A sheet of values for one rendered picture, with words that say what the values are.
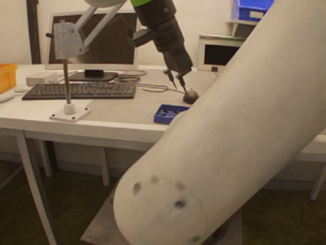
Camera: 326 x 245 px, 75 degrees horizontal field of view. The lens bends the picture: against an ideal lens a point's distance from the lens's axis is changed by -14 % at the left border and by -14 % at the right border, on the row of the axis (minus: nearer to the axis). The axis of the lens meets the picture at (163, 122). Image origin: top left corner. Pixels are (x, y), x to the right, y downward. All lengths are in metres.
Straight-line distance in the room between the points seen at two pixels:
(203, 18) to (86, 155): 1.34
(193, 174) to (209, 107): 0.06
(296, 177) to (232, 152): 1.92
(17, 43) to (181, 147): 1.87
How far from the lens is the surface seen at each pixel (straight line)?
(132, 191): 0.26
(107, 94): 0.92
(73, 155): 2.07
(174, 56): 0.61
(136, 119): 0.72
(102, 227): 0.54
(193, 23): 1.55
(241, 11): 1.36
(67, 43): 0.71
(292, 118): 0.17
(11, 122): 0.86
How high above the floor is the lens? 1.20
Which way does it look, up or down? 24 degrees down
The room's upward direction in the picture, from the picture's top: 2 degrees clockwise
